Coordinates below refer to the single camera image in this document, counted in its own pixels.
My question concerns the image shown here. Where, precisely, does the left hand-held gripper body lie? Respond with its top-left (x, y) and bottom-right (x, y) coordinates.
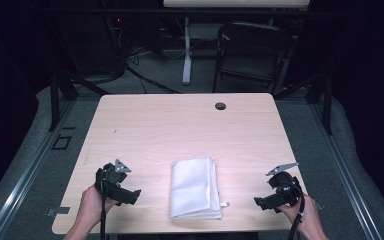
top-left (94, 159), bottom-right (132, 198)

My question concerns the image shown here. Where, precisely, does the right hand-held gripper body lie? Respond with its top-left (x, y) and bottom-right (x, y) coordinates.
top-left (265, 162), bottom-right (304, 208)

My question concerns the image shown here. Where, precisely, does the white towel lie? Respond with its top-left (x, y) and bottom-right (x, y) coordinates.
top-left (169, 156), bottom-right (231, 221)

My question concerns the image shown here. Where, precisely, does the person's left hand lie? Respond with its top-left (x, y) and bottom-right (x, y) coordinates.
top-left (79, 184), bottom-right (120, 232)

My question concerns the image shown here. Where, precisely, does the person's right hand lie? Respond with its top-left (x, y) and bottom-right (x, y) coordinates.
top-left (277, 193), bottom-right (322, 235)

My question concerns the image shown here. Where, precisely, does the black tape square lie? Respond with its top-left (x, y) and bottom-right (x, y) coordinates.
top-left (50, 133), bottom-right (73, 151)

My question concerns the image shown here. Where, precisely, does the black metal stand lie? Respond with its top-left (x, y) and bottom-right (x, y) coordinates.
top-left (47, 71), bottom-right (112, 133)
top-left (273, 71), bottom-right (334, 136)

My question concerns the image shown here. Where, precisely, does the black folding chair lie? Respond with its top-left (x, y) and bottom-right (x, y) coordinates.
top-left (212, 21), bottom-right (295, 96)

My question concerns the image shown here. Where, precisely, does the dark computer tower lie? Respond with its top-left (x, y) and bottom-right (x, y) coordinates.
top-left (59, 12), bottom-right (128, 77)

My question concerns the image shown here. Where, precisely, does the white desk leg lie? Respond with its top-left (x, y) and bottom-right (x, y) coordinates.
top-left (181, 17), bottom-right (193, 86)

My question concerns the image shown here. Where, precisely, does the black horizontal bar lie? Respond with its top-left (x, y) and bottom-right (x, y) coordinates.
top-left (39, 7), bottom-right (348, 20)

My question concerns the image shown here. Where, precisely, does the white desk top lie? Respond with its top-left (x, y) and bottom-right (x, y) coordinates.
top-left (162, 0), bottom-right (311, 9)

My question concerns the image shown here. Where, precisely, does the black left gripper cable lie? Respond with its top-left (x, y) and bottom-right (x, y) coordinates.
top-left (99, 169), bottom-right (108, 240)

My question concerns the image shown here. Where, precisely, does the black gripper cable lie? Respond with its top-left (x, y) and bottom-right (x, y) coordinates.
top-left (286, 181), bottom-right (306, 240)
top-left (99, 169), bottom-right (108, 240)

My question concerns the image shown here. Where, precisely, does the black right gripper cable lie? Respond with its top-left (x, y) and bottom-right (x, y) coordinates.
top-left (286, 181), bottom-right (306, 240)

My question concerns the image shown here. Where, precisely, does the aluminium floor rail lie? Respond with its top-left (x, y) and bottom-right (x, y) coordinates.
top-left (0, 99), bottom-right (78, 240)
top-left (308, 103), bottom-right (383, 240)

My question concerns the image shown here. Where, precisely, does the black floor cable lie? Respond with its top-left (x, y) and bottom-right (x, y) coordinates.
top-left (124, 63), bottom-right (182, 95)

